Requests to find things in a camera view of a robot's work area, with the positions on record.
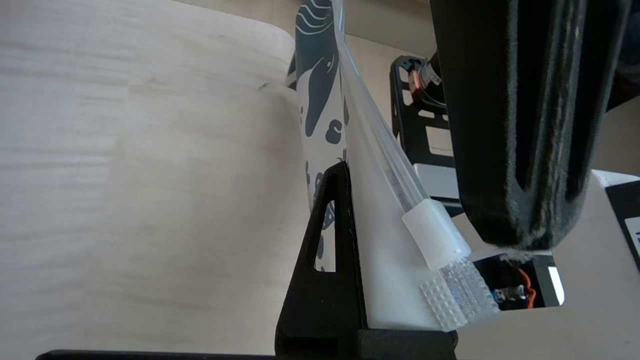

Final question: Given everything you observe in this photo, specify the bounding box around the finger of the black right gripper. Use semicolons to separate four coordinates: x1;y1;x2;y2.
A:
429;0;525;248
519;0;632;252

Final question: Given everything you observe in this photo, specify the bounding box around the light wooden shelf unit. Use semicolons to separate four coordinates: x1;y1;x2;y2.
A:
0;0;313;357

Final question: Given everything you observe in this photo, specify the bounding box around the black torso bracket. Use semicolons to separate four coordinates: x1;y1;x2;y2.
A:
605;180;640;273

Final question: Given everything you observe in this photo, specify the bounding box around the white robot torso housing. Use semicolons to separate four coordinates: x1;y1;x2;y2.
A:
450;170;640;360

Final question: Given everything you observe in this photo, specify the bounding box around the white black robot base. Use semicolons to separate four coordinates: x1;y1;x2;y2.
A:
390;55;466;201

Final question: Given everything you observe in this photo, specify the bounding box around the white leaf-print pouch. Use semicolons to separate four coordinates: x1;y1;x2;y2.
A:
287;0;501;333

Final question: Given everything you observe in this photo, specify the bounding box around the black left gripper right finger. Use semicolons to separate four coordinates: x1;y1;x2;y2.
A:
358;327;458;359

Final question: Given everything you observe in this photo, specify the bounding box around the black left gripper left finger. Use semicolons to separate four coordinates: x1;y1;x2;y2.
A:
276;160;369;353

